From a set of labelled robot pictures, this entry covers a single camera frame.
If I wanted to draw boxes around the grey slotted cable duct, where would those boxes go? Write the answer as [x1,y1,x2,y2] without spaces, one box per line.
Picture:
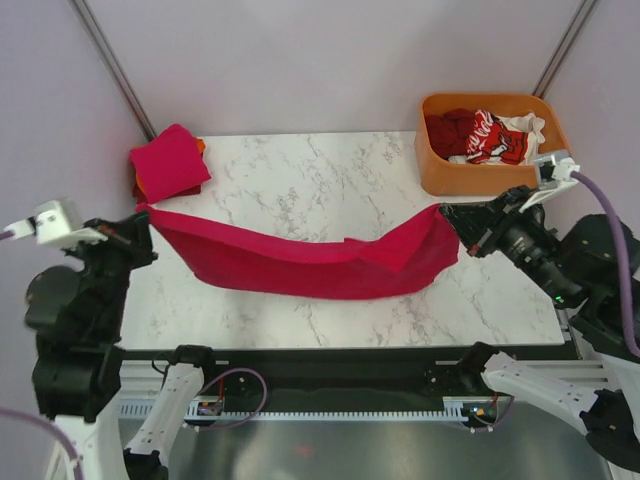
[117,394,501,421]

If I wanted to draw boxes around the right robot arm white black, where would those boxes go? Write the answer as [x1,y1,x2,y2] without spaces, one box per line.
[439,186,639,472]

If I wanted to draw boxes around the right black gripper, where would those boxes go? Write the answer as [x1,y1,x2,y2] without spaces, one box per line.
[438,181,581,303]

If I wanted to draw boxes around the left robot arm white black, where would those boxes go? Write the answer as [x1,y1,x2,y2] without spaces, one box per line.
[24,210,220,479]

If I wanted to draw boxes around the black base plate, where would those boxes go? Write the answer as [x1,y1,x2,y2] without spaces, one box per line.
[119,344,519,414]

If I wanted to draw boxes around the aluminium frame post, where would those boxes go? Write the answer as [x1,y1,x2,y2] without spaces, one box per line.
[532,0,601,99]
[68,0,157,141]

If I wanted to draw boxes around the dark red crumpled t shirt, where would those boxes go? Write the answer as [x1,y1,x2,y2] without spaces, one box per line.
[425,109,475,159]

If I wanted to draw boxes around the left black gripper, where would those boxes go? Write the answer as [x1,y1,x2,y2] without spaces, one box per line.
[63,206,160,333]

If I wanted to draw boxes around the left aluminium frame post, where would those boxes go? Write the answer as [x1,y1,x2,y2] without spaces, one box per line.
[68,0,157,141]

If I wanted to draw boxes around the red white printed t shirt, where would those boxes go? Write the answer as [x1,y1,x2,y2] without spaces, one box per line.
[447,109,546,166]

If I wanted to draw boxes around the right aluminium frame post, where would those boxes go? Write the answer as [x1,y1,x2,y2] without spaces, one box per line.
[532,0,601,99]

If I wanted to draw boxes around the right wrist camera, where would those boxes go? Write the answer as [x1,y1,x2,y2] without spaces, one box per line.
[519,149,580,213]

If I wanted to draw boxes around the aluminium rail profile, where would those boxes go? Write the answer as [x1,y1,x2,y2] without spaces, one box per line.
[120,357,608,398]

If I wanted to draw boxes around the folded pink t shirt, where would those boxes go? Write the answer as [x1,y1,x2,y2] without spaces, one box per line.
[129,124,211,187]

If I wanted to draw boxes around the folded dark red t shirt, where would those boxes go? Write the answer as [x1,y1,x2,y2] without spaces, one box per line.
[132,174,202,204]

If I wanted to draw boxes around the orange plastic basket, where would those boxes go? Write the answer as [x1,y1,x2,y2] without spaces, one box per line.
[414,92,569,196]

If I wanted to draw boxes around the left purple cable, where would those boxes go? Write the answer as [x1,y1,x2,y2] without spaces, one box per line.
[0,227,269,466]

